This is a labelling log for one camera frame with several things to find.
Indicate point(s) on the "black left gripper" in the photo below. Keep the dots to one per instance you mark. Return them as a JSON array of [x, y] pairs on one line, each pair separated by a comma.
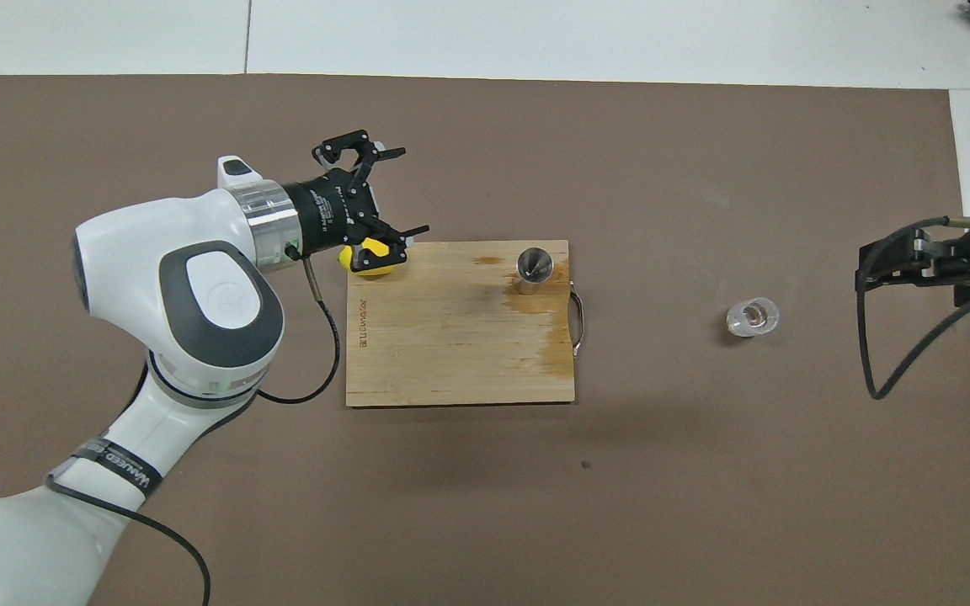
[[333, 210]]

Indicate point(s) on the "steel jigger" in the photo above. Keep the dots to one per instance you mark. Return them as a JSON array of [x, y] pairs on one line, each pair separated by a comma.
[[535, 263]]

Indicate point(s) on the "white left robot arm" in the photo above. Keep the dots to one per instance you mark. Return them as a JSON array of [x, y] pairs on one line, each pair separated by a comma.
[[131, 236]]

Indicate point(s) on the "wooden cutting board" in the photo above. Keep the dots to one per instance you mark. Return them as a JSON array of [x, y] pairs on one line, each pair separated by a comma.
[[451, 337]]

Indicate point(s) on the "brown table mat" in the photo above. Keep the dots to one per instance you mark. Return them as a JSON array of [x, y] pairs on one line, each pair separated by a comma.
[[620, 505]]

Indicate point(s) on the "clear glass cup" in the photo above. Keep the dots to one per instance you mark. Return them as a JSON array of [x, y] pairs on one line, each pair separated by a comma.
[[753, 318]]

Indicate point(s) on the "yellow lemon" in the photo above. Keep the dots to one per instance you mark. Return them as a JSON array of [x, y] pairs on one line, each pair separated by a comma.
[[374, 249]]

